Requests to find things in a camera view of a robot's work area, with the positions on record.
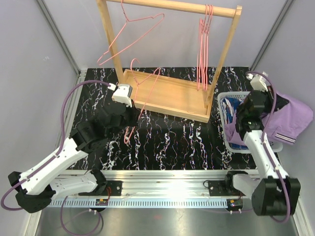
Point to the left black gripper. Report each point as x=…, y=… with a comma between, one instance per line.
x=135, y=113

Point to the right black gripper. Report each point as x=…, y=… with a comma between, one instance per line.
x=270, y=98

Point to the blue patterned trousers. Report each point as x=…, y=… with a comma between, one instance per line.
x=229, y=107

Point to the purple trousers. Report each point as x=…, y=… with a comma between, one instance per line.
x=287, y=119

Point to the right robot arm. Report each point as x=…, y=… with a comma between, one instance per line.
x=268, y=165

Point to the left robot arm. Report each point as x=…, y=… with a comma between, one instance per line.
x=86, y=138

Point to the pink empty hanger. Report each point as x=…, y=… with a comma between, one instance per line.
x=200, y=57
x=203, y=56
x=206, y=56

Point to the white plastic basket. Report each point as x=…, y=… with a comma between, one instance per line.
x=231, y=94

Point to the black marble pattern mat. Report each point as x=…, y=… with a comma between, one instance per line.
x=163, y=142

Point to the wooden clothes rack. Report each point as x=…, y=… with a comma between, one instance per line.
x=168, y=95

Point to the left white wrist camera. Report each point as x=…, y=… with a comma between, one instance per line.
x=121, y=93

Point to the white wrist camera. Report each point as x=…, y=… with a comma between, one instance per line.
x=257, y=82
x=121, y=93

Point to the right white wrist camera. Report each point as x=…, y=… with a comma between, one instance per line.
x=257, y=82

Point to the aluminium mounting rail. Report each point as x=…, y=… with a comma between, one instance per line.
x=160, y=182

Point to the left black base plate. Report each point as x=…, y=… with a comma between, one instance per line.
x=113, y=187

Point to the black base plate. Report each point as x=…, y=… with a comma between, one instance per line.
x=219, y=188
x=113, y=187

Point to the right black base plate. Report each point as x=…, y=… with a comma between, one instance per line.
x=219, y=188

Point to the white slotted cable duct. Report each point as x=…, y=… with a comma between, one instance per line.
x=139, y=203

